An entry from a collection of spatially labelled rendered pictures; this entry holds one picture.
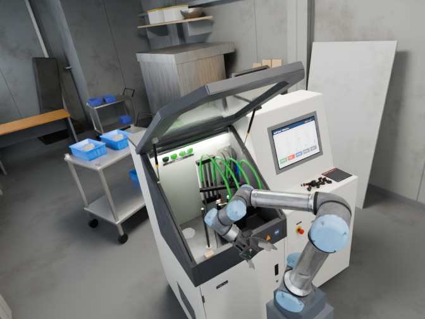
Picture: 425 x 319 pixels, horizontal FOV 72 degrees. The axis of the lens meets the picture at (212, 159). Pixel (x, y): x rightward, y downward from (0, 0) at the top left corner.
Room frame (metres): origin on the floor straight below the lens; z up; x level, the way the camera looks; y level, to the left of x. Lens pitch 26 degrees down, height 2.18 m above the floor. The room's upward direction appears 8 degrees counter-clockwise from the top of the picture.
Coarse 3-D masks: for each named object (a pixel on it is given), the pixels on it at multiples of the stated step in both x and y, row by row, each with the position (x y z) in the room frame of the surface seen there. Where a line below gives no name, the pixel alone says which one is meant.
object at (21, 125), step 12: (24, 120) 5.85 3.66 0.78; (36, 120) 5.71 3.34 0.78; (48, 120) 5.57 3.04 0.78; (60, 120) 6.27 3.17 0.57; (0, 132) 5.20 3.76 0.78; (12, 132) 5.78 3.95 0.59; (24, 132) 5.89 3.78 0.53; (36, 132) 5.99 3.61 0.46; (48, 132) 6.11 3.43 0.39; (72, 132) 5.84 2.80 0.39; (0, 144) 5.64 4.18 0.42; (0, 156) 5.31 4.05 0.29
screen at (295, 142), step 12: (288, 120) 1.94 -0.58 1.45; (300, 120) 1.98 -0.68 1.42; (312, 120) 2.02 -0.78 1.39; (276, 132) 1.87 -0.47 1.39; (288, 132) 1.91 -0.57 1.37; (300, 132) 1.95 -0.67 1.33; (312, 132) 2.00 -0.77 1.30; (276, 144) 1.85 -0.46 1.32; (288, 144) 1.88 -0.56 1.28; (300, 144) 1.93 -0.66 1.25; (312, 144) 1.97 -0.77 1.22; (276, 156) 1.82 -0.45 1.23; (288, 156) 1.86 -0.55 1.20; (300, 156) 1.90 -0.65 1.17; (312, 156) 1.94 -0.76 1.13; (276, 168) 1.79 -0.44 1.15; (288, 168) 1.83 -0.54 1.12
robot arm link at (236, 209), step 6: (234, 198) 1.05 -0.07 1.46; (240, 198) 1.04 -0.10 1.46; (228, 204) 0.99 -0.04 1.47; (234, 204) 0.97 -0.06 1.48; (240, 204) 0.99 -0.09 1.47; (246, 204) 1.04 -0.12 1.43; (222, 210) 1.00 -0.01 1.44; (228, 210) 0.97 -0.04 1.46; (234, 210) 0.95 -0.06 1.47; (240, 210) 0.96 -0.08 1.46; (222, 216) 0.98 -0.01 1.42; (228, 216) 0.96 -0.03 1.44; (234, 216) 0.95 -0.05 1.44; (240, 216) 0.95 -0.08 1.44; (222, 222) 0.98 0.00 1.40; (228, 222) 0.97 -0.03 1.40
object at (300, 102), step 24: (288, 96) 2.18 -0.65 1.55; (312, 96) 2.09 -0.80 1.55; (240, 120) 1.89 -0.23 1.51; (264, 120) 1.87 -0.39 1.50; (264, 144) 1.81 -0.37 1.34; (264, 168) 1.76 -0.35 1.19; (312, 168) 1.92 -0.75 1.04; (336, 192) 1.70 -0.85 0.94; (288, 216) 1.51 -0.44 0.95; (312, 216) 1.60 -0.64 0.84; (288, 240) 1.50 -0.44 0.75; (336, 264) 1.73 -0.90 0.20
